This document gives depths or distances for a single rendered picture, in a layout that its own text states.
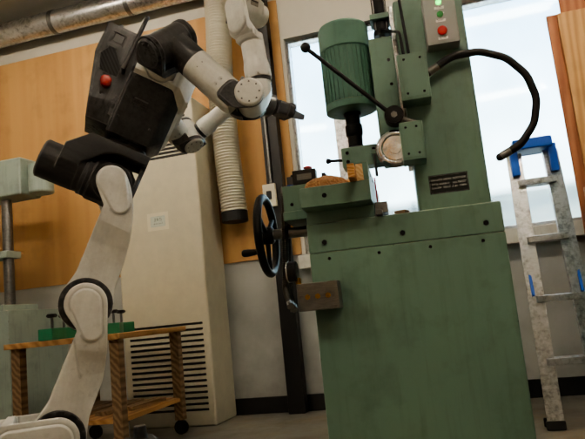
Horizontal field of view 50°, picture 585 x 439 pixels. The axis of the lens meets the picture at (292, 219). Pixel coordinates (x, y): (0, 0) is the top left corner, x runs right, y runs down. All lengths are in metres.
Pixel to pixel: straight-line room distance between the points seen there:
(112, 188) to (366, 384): 0.92
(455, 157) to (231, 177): 1.79
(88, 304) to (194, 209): 1.81
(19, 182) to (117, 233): 2.14
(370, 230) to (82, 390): 0.92
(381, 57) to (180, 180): 1.71
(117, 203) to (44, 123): 2.71
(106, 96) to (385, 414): 1.21
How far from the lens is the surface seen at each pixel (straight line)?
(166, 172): 3.60
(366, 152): 2.13
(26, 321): 3.78
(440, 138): 2.06
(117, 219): 1.82
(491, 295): 1.89
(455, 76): 2.12
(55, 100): 4.49
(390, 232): 1.89
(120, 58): 1.93
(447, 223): 1.90
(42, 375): 3.87
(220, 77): 1.73
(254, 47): 1.76
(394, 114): 2.02
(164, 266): 3.54
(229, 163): 3.59
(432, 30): 2.10
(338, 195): 1.84
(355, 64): 2.18
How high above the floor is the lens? 0.54
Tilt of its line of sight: 8 degrees up
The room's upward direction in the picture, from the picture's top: 6 degrees counter-clockwise
